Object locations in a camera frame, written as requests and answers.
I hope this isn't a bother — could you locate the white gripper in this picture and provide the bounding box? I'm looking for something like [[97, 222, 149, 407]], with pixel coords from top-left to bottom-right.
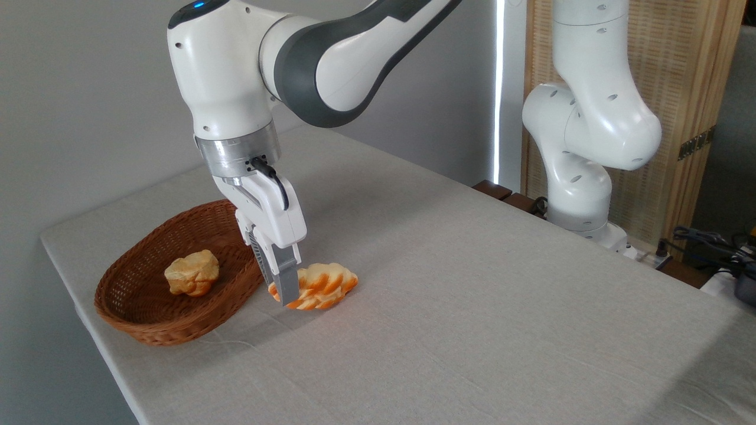
[[211, 170, 308, 306]]

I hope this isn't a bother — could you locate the long braided bread loaf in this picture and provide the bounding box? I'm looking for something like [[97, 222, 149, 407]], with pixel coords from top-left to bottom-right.
[[268, 263, 359, 312]]

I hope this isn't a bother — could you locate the round bread roll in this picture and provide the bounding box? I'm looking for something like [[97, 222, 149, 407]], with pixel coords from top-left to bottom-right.
[[164, 249, 220, 297]]

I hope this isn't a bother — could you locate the brown wicker basket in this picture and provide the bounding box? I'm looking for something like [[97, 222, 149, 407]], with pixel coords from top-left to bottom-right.
[[94, 200, 266, 346]]

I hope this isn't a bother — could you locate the light grey tablecloth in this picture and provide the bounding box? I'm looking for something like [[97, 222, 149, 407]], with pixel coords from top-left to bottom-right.
[[40, 124, 756, 425]]

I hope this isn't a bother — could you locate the white base connector block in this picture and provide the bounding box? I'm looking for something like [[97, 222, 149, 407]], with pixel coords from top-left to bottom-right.
[[623, 241, 674, 270]]

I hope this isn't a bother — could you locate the metal screen hinge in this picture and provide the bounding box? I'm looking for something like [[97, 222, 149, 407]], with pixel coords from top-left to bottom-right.
[[677, 125, 717, 161]]

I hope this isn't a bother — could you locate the wooden bamboo folding screen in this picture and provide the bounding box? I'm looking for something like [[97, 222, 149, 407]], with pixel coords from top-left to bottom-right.
[[522, 0, 748, 263]]

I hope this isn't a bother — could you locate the dark grey device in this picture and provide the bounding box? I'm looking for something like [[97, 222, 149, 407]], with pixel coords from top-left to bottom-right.
[[734, 263, 756, 306]]

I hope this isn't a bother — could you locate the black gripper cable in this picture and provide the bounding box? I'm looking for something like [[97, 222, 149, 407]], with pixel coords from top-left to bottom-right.
[[248, 156, 291, 211]]

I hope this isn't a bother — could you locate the dark brown wooden frame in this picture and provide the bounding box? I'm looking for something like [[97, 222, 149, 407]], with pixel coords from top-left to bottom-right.
[[472, 180, 547, 219]]

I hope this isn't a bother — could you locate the black cable bundle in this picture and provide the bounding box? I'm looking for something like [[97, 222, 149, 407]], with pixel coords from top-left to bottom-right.
[[657, 226, 756, 278]]

